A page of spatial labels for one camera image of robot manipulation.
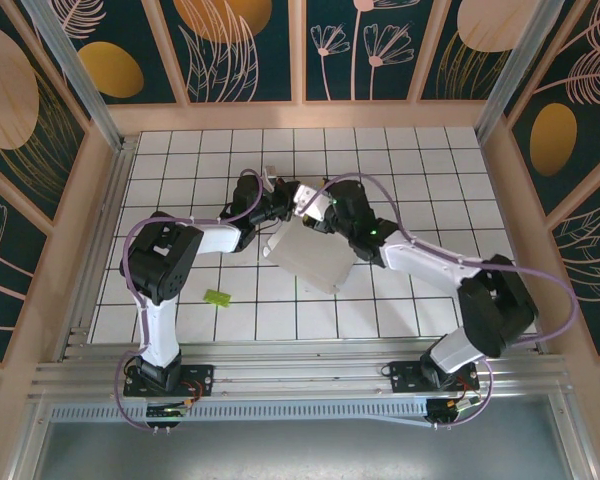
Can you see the white and blue cloth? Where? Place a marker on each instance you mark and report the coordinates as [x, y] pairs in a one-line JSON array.
[[310, 255]]

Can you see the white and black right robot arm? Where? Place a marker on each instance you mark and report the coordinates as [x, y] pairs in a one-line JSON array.
[[430, 260]]

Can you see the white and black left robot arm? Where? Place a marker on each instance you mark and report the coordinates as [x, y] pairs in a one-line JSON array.
[[160, 325]]

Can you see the small green plastic piece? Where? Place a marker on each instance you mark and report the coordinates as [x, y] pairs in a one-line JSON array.
[[217, 297]]

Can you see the black controller board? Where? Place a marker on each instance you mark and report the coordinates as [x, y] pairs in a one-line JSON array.
[[450, 410], [167, 412]]

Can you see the grey metal sheet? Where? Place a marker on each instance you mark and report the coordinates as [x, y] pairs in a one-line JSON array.
[[300, 450]]

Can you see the aluminium side rail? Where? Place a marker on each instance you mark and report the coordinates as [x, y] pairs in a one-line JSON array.
[[105, 210]]

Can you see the aluminium mounting rail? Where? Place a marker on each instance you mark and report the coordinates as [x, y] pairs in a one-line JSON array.
[[305, 370]]

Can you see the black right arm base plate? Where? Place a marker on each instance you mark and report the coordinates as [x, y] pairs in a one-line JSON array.
[[405, 377]]

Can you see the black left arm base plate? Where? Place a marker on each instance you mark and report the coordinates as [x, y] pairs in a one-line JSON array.
[[200, 375]]

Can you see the aluminium frame post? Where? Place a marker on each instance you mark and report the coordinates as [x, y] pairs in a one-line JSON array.
[[80, 85], [520, 65]]

